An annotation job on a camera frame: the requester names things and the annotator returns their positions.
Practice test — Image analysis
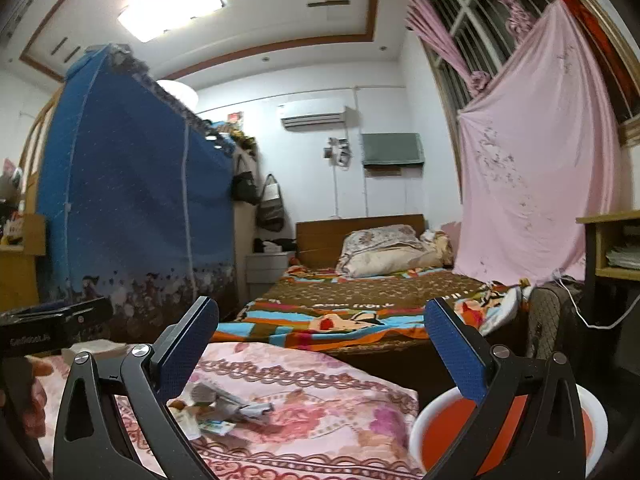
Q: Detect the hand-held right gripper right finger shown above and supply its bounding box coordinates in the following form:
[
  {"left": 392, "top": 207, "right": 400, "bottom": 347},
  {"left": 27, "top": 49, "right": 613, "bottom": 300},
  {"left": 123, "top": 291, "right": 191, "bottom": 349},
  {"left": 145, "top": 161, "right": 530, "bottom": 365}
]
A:
[{"left": 422, "top": 297, "right": 588, "bottom": 480}]

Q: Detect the orange bucket with white rim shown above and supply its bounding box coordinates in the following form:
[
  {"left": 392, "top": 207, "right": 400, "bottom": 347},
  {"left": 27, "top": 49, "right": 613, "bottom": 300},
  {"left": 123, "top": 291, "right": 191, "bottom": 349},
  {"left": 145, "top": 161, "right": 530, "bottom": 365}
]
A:
[{"left": 409, "top": 382, "right": 608, "bottom": 480}]

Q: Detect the pink curtain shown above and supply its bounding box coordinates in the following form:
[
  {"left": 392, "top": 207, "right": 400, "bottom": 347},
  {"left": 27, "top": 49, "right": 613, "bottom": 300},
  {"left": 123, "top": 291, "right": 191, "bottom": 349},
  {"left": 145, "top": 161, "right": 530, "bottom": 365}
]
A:
[{"left": 406, "top": 0, "right": 538, "bottom": 96}]

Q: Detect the black handbag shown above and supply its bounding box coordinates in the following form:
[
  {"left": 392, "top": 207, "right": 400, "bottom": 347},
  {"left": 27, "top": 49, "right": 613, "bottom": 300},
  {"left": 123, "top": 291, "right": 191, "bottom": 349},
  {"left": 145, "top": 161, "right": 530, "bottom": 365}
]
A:
[{"left": 231, "top": 154, "right": 261, "bottom": 206}]

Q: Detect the grey plush toy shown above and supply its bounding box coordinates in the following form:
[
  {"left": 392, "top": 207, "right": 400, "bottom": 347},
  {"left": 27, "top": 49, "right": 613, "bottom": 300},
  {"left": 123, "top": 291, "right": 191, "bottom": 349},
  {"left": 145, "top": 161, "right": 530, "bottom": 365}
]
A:
[{"left": 0, "top": 157, "right": 23, "bottom": 196}]

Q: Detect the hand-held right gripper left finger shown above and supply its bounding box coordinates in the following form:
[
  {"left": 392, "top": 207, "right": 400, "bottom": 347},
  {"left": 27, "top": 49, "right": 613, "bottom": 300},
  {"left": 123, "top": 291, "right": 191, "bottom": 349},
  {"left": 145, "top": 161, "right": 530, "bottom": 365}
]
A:
[{"left": 52, "top": 296, "right": 219, "bottom": 480}]

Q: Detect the black item on nightstand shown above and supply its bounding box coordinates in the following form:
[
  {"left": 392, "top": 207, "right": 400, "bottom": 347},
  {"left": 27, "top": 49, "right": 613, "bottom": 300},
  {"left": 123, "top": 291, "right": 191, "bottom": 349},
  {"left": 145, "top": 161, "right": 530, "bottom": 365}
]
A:
[{"left": 252, "top": 237, "right": 298, "bottom": 254}]

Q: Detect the grey patterned cloth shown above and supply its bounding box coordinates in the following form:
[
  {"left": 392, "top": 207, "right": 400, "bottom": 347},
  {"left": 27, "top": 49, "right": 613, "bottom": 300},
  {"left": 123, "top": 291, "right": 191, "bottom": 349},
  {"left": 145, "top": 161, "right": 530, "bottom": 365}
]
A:
[{"left": 191, "top": 382, "right": 241, "bottom": 411}]

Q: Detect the colourful patterned bedsheet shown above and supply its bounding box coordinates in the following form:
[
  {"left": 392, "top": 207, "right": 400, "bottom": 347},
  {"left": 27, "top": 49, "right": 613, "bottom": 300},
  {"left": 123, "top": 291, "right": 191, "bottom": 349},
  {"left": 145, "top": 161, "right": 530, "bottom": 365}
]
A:
[{"left": 210, "top": 265, "right": 531, "bottom": 353}]

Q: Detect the wooden shelf unit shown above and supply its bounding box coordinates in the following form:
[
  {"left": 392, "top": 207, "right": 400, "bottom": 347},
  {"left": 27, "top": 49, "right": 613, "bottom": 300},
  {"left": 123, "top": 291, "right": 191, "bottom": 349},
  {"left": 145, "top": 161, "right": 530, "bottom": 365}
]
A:
[{"left": 0, "top": 95, "right": 56, "bottom": 306}]

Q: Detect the ceiling light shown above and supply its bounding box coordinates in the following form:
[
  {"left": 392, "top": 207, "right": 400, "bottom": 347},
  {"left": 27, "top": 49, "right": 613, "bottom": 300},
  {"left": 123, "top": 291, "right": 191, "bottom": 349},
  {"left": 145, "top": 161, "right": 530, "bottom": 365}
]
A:
[{"left": 117, "top": 0, "right": 226, "bottom": 43}]

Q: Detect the blue fabric wardrobe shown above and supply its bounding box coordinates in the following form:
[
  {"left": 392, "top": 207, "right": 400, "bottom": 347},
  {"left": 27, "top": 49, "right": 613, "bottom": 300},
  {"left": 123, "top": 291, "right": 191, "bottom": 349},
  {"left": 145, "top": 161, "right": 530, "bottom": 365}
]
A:
[{"left": 36, "top": 44, "right": 238, "bottom": 341}]

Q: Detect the red cloth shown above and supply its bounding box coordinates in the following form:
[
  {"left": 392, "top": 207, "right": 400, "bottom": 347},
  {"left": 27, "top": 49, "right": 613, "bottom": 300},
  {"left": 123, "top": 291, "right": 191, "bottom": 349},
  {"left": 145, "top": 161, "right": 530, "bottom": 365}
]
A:
[{"left": 560, "top": 0, "right": 631, "bottom": 121}]

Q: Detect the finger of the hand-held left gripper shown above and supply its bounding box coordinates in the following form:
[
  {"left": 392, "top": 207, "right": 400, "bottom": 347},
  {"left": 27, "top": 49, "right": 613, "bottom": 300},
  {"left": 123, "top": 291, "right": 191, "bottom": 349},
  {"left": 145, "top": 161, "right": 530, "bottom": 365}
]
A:
[{"left": 75, "top": 297, "right": 113, "bottom": 343}]

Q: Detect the white air conditioner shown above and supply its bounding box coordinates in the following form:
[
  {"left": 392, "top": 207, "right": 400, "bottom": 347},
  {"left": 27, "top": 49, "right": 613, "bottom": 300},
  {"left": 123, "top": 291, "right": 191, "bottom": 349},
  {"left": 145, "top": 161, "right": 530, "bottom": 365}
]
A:
[{"left": 277, "top": 105, "right": 348, "bottom": 132}]

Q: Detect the cream pillow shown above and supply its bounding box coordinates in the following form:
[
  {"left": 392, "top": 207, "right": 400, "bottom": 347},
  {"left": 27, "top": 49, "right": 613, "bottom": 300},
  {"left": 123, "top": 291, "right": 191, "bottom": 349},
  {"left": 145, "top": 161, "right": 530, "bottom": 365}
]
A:
[{"left": 335, "top": 247, "right": 448, "bottom": 277}]

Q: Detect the beige cardboard box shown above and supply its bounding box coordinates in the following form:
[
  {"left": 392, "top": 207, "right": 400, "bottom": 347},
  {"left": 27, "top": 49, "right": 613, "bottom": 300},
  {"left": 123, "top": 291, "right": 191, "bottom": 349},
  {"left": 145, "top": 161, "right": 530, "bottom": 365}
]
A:
[{"left": 62, "top": 339, "right": 130, "bottom": 361}]

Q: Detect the person's left hand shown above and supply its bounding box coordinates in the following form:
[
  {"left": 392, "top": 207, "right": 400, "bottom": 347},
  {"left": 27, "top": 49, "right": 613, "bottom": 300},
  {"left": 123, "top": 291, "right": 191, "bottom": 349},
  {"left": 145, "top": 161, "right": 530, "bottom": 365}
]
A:
[{"left": 29, "top": 359, "right": 55, "bottom": 411}]

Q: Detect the wall socket with photos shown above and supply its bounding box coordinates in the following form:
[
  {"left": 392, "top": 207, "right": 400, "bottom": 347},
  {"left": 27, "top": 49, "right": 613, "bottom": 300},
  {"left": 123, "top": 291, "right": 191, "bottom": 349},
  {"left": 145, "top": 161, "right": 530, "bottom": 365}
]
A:
[{"left": 322, "top": 136, "right": 353, "bottom": 168}]

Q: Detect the floral pillow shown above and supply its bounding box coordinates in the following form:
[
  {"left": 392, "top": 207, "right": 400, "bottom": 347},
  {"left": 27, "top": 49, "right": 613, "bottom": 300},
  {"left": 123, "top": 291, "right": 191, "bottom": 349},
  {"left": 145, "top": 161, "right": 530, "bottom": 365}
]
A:
[{"left": 340, "top": 225, "right": 426, "bottom": 256}]

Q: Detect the grey covered wall unit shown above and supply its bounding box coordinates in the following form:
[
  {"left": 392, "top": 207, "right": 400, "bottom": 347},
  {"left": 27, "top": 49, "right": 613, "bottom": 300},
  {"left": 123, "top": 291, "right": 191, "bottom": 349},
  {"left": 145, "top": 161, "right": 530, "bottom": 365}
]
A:
[{"left": 360, "top": 132, "right": 426, "bottom": 168}]

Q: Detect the barred window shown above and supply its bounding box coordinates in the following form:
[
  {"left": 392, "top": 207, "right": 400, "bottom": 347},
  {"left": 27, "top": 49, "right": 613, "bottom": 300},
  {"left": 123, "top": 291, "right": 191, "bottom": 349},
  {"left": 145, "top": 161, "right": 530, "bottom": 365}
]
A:
[{"left": 422, "top": 0, "right": 640, "bottom": 146}]

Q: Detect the black and white tote bag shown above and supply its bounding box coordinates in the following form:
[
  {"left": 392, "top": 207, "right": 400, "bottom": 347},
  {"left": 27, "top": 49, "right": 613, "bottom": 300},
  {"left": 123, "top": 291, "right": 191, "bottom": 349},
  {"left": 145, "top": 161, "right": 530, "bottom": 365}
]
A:
[{"left": 255, "top": 174, "right": 286, "bottom": 233}]

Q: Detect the white nightstand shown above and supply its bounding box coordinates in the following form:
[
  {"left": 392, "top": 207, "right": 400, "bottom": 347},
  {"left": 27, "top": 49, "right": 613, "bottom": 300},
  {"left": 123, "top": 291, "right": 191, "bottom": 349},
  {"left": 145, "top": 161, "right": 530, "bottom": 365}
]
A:
[{"left": 245, "top": 251, "right": 291, "bottom": 301}]

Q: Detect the stack of papers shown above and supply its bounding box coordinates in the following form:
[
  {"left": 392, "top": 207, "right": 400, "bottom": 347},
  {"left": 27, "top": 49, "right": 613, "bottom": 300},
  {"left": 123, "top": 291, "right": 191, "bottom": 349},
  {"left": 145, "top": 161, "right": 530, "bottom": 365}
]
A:
[{"left": 605, "top": 245, "right": 640, "bottom": 268}]

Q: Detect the white cable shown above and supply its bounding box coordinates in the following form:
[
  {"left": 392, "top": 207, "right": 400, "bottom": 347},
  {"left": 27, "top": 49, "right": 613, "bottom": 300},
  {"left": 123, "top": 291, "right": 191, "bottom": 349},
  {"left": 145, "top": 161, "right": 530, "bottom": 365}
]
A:
[{"left": 552, "top": 267, "right": 640, "bottom": 331}]

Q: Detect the wooden bed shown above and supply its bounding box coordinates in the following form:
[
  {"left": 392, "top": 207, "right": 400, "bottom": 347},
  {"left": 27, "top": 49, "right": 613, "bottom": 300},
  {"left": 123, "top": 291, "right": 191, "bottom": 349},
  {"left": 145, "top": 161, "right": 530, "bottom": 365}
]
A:
[{"left": 235, "top": 214, "right": 531, "bottom": 391}]

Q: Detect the pink floral blanket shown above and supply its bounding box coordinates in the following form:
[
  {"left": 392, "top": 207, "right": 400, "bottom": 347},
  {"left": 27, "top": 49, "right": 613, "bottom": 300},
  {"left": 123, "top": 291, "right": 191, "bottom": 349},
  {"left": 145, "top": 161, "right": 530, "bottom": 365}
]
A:
[{"left": 30, "top": 340, "right": 421, "bottom": 480}]

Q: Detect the pink hanging sheet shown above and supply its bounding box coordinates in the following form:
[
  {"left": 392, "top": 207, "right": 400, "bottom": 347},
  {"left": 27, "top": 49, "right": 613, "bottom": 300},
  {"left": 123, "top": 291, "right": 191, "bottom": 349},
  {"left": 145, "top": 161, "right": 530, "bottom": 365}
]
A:
[{"left": 452, "top": 2, "right": 621, "bottom": 286}]

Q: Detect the wooden desk shelf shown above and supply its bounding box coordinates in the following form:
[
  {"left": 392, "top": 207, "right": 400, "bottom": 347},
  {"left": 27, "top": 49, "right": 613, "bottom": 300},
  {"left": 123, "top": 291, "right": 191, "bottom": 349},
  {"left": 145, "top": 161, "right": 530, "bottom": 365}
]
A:
[{"left": 575, "top": 210, "right": 640, "bottom": 311}]

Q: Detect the yellow cloth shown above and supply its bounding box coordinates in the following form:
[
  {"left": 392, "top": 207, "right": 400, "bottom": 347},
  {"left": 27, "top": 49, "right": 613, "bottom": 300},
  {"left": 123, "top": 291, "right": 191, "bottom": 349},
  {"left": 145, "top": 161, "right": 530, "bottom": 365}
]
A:
[{"left": 420, "top": 230, "right": 453, "bottom": 267}]

